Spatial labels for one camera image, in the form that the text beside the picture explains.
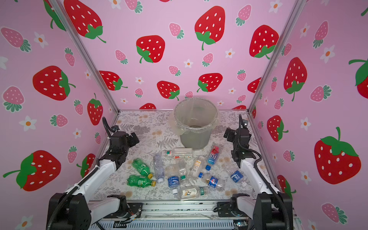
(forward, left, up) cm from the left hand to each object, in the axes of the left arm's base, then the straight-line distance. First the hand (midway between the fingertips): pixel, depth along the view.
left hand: (129, 136), depth 86 cm
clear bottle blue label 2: (-20, -64, -10) cm, 68 cm away
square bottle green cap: (-29, -37, -10) cm, 48 cm away
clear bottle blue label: (-18, -27, -14) cm, 35 cm away
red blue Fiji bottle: (-8, -52, -10) cm, 53 cm away
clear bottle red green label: (-3, -30, -15) cm, 34 cm away
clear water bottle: (-13, -17, -16) cm, 27 cm away
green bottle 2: (-24, -9, -10) cm, 27 cm away
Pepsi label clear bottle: (-24, -51, -11) cm, 57 cm away
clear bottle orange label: (-16, -41, -11) cm, 45 cm away
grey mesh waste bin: (+21, -41, -6) cm, 46 cm away
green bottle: (-16, -9, -10) cm, 21 cm away
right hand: (+2, -64, +4) cm, 64 cm away
